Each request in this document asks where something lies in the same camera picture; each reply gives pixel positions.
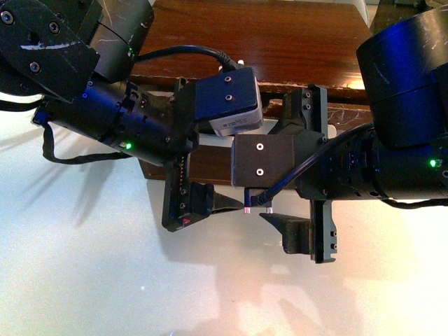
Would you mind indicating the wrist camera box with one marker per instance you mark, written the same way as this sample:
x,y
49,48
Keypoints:
x,y
230,102
260,160

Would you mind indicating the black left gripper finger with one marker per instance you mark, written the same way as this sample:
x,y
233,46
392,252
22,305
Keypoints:
x,y
295,232

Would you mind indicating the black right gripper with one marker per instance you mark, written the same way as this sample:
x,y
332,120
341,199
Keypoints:
x,y
305,118

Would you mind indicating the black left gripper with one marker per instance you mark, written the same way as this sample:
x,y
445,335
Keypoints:
x,y
186,202

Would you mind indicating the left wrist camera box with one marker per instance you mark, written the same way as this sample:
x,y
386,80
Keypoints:
x,y
230,102

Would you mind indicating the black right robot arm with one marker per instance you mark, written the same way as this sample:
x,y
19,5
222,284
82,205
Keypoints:
x,y
400,158

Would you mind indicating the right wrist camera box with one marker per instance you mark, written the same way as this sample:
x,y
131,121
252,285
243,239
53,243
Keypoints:
x,y
260,160

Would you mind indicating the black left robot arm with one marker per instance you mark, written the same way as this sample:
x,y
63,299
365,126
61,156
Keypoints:
x,y
78,56

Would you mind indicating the dark wooden drawer cabinet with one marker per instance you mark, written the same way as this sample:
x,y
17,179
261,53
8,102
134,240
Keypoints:
x,y
289,45

